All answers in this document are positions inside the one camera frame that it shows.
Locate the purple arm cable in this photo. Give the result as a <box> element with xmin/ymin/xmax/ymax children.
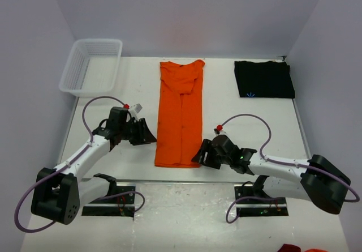
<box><xmin>215</xmin><ymin>113</ymin><xmax>360</xmax><ymax>203</ymax></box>
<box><xmin>14</xmin><ymin>95</ymin><xmax>131</xmax><ymax>233</ymax></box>

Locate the white plastic mesh basket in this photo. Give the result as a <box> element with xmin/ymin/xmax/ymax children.
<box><xmin>59</xmin><ymin>39</ymin><xmax>123</xmax><ymax>97</ymax></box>

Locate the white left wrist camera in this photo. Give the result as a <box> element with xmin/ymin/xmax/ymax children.
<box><xmin>128</xmin><ymin>104</ymin><xmax>143</xmax><ymax>121</ymax></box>

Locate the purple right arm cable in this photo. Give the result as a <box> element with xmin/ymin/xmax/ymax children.
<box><xmin>215</xmin><ymin>113</ymin><xmax>360</xmax><ymax>203</ymax></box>

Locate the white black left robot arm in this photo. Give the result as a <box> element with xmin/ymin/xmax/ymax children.
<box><xmin>31</xmin><ymin>104</ymin><xmax>157</xmax><ymax>225</ymax></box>

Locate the folded black t shirt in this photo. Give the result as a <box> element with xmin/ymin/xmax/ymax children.
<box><xmin>234</xmin><ymin>61</ymin><xmax>295</xmax><ymax>99</ymax></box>

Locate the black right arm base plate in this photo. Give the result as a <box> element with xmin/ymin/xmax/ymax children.
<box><xmin>234</xmin><ymin>182</ymin><xmax>289</xmax><ymax>217</ymax></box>

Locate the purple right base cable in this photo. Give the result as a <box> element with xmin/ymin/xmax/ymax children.
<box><xmin>226</xmin><ymin>197</ymin><xmax>285</xmax><ymax>224</ymax></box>

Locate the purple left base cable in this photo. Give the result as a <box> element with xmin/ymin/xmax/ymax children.
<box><xmin>96</xmin><ymin>191</ymin><xmax>146</xmax><ymax>215</ymax></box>

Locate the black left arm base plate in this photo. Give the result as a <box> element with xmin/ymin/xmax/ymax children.
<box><xmin>81</xmin><ymin>185</ymin><xmax>136</xmax><ymax>218</ymax></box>

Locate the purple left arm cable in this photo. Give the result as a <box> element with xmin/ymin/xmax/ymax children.
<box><xmin>14</xmin><ymin>95</ymin><xmax>131</xmax><ymax>233</ymax></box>

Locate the orange t shirt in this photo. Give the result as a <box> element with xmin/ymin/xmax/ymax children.
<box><xmin>154</xmin><ymin>59</ymin><xmax>205</xmax><ymax>168</ymax></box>

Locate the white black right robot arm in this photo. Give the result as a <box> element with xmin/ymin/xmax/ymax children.
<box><xmin>192</xmin><ymin>135</ymin><xmax>351</xmax><ymax>215</ymax></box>

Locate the orange cloth at edge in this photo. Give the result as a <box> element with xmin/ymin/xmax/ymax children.
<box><xmin>304</xmin><ymin>248</ymin><xmax>328</xmax><ymax>252</ymax></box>

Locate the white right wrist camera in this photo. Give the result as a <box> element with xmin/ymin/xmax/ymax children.
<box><xmin>214</xmin><ymin>129</ymin><xmax>227</xmax><ymax>136</ymax></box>

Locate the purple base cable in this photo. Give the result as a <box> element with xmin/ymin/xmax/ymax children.
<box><xmin>96</xmin><ymin>191</ymin><xmax>146</xmax><ymax>215</ymax></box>
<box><xmin>226</xmin><ymin>197</ymin><xmax>285</xmax><ymax>224</ymax></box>

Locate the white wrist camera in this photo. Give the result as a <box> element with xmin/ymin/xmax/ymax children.
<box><xmin>128</xmin><ymin>104</ymin><xmax>143</xmax><ymax>121</ymax></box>
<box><xmin>214</xmin><ymin>129</ymin><xmax>227</xmax><ymax>136</ymax></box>

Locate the dark red cloth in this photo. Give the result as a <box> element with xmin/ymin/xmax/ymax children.
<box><xmin>278</xmin><ymin>244</ymin><xmax>301</xmax><ymax>252</ymax></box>

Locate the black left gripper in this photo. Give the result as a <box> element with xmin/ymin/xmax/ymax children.
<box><xmin>119</xmin><ymin>118</ymin><xmax>156</xmax><ymax>146</ymax></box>

